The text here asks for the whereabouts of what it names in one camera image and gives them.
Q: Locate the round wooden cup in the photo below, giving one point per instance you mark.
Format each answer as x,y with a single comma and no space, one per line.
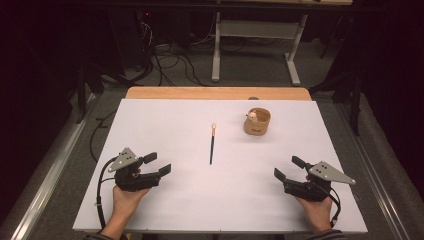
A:
256,128

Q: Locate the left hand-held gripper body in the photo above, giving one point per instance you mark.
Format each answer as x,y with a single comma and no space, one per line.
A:
128,178

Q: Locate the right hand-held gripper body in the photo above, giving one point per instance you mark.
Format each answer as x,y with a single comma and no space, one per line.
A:
310,190

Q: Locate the aluminium rail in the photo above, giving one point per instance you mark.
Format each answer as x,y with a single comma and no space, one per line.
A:
43,186
373,173

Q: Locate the person's right hand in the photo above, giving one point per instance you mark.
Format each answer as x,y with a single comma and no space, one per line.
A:
319,213

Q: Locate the person's left hand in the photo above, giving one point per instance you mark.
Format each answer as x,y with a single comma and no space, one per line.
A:
126,201

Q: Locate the white board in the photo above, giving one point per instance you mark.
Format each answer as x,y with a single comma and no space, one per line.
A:
200,200

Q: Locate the black metal stand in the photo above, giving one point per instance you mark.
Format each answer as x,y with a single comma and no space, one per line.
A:
81,93
355,100

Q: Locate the small animal figurine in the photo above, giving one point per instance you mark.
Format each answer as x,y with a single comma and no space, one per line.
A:
252,116

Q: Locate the grey table grommet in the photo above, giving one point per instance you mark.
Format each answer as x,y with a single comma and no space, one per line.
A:
253,98

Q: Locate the white desk frame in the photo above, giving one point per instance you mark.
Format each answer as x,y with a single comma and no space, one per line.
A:
256,29

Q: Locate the black computer tower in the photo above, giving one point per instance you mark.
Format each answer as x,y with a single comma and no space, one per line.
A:
131,36

